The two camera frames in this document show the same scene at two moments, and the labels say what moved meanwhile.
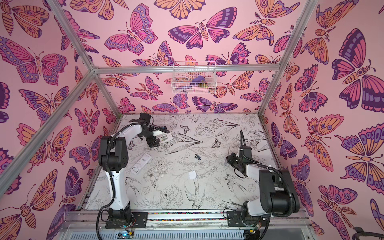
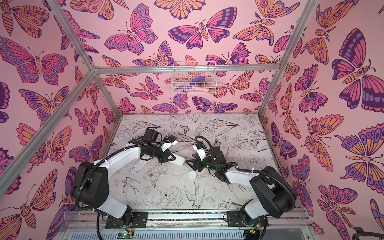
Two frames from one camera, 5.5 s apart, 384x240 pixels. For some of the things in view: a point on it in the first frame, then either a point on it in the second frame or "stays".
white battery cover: [192, 175] stays
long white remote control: [139, 165] stays
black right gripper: [233, 160] -> [202, 162]
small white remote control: [164, 138] -> [179, 160]
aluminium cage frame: [95, 70] stays
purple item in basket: [198, 79] stays
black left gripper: [151, 141] -> [168, 153]
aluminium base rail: [93, 226] stays
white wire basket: [194, 77] stays
